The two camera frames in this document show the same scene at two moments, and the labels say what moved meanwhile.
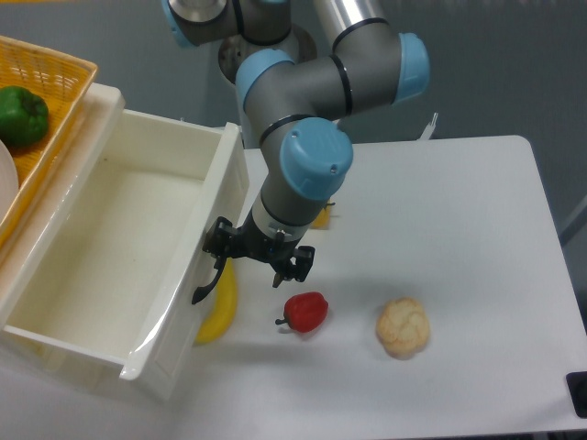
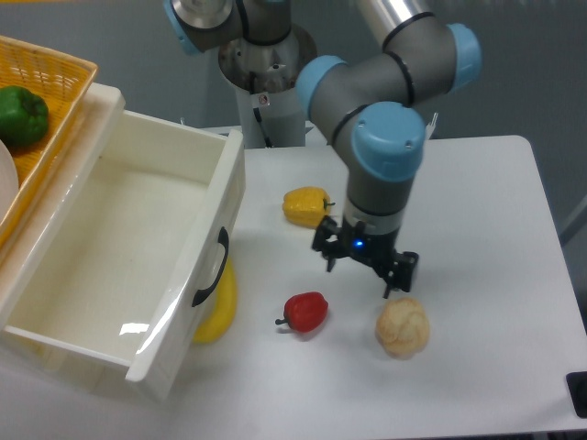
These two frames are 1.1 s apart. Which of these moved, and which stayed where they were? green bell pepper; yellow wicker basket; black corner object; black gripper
Moved: black gripper
Stayed: green bell pepper; black corner object; yellow wicker basket
